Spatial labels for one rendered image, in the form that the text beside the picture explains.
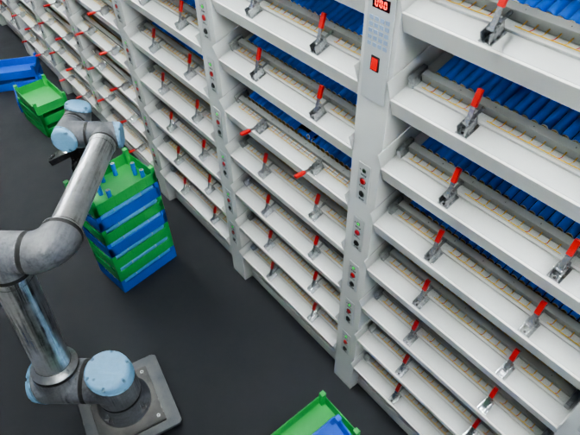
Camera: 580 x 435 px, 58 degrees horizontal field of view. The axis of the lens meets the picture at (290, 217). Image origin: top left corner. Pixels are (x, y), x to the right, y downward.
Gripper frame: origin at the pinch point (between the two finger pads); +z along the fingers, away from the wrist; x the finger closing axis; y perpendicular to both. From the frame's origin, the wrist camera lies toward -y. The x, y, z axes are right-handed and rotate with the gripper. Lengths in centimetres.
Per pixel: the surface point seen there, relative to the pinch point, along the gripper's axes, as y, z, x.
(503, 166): 73, -97, -117
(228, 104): 49, -54, -26
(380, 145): 66, -83, -90
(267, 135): 57, -55, -45
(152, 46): 30, -50, 23
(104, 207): 10.6, 1.2, -13.5
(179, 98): 41, -32, 15
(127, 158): 21.3, -2.6, 13.9
